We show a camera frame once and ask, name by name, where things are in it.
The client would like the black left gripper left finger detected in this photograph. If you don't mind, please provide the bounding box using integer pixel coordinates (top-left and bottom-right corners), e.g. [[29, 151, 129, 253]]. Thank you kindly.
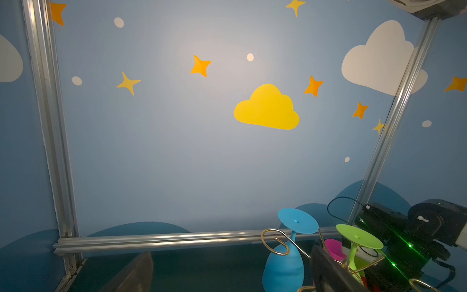
[[99, 251, 153, 292]]

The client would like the blue wine glass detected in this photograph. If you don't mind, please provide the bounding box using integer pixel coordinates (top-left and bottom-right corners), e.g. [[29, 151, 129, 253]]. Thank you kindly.
[[262, 208, 319, 292]]

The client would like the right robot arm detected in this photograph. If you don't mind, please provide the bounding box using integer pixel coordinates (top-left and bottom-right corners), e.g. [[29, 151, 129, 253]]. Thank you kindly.
[[355, 199, 467, 292]]

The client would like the horizontal aluminium back rail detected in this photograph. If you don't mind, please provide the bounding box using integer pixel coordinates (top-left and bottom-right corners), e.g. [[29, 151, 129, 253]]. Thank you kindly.
[[52, 226, 344, 256]]

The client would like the left aluminium frame post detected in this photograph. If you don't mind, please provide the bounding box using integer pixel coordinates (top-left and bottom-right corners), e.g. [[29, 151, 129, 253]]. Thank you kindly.
[[21, 0, 85, 292]]

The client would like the green wine glass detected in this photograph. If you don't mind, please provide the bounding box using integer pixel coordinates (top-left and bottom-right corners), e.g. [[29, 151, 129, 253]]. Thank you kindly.
[[336, 224, 384, 284]]

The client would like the aluminium frame post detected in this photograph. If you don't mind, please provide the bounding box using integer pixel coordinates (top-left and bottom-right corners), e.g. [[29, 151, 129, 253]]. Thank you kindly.
[[21, 0, 85, 292], [349, 17, 441, 224]]

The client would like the white ceiling air conditioner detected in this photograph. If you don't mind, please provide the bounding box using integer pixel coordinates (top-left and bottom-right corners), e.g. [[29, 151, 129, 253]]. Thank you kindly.
[[389, 0, 467, 20]]

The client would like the magenta wine glass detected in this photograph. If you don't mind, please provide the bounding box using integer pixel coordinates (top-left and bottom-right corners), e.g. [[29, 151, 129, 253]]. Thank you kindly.
[[325, 238, 347, 261]]

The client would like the gold wire wine glass rack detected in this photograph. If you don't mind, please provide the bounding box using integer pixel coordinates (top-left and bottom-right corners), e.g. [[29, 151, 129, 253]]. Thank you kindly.
[[260, 228, 442, 292]]

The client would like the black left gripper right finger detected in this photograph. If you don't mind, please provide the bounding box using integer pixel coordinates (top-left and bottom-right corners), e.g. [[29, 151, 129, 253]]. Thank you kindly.
[[310, 245, 368, 292]]

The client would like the right aluminium frame post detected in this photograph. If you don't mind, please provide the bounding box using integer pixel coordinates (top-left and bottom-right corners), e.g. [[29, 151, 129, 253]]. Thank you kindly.
[[349, 17, 441, 224]]

